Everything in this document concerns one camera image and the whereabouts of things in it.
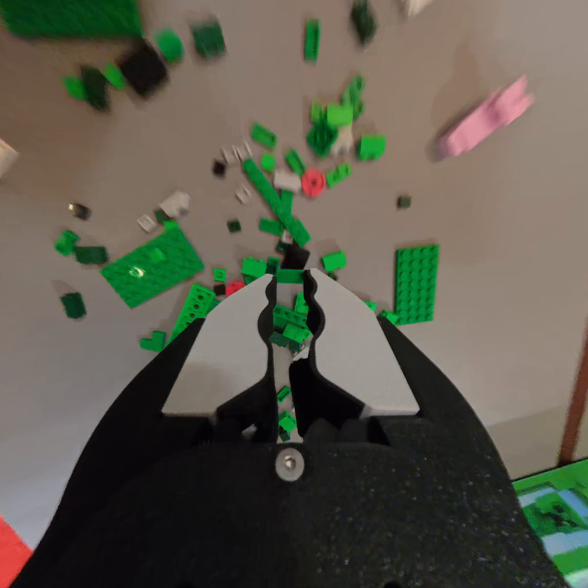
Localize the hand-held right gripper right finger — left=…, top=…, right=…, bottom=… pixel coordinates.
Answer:
left=303, top=269, right=420, bottom=420

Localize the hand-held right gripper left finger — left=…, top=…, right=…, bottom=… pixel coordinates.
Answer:
left=161, top=274, right=278, bottom=419

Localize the green studded plate with tile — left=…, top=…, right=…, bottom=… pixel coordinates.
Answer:
left=100, top=224, right=205, bottom=309

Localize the grey desk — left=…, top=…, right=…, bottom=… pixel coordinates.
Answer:
left=0, top=0, right=588, bottom=552

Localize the green plate with holes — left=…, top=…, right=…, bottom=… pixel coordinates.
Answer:
left=169, top=283, right=217, bottom=344

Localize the plain green studded plate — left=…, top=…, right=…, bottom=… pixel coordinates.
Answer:
left=394, top=244, right=441, bottom=325

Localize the black brown brick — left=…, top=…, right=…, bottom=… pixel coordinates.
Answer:
left=280, top=244, right=311, bottom=271

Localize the grey tall brick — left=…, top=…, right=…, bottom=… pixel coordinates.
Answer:
left=158, top=190, right=191, bottom=219

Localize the long green plate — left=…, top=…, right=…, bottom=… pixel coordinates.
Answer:
left=242, top=158, right=311, bottom=248

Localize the brown wooden bar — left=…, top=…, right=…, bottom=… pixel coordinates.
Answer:
left=557, top=317, right=588, bottom=466

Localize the scattered pile of toy bricks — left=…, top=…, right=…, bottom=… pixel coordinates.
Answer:
left=209, top=73, right=412, bottom=442

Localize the printed brick set box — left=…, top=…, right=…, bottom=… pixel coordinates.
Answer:
left=511, top=458, right=588, bottom=588

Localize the pink brick assembly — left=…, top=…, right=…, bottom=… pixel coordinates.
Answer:
left=434, top=76, right=536, bottom=160

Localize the red flat object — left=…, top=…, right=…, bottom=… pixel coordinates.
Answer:
left=0, top=514, right=34, bottom=586

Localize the large cream brick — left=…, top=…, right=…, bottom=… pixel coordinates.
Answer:
left=0, top=138, right=20, bottom=179

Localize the dark green long brick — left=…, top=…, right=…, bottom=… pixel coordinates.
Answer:
left=80, top=66, right=112, bottom=112

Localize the black square brick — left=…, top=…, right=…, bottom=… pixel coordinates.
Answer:
left=119, top=40, right=170, bottom=97

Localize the small green brick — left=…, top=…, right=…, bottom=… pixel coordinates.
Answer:
left=303, top=18, right=321, bottom=62

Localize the dark green tall brick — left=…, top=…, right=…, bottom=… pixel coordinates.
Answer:
left=350, top=0, right=379, bottom=47

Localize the large green studded plate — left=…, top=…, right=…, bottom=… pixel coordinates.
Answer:
left=0, top=0, right=144, bottom=40

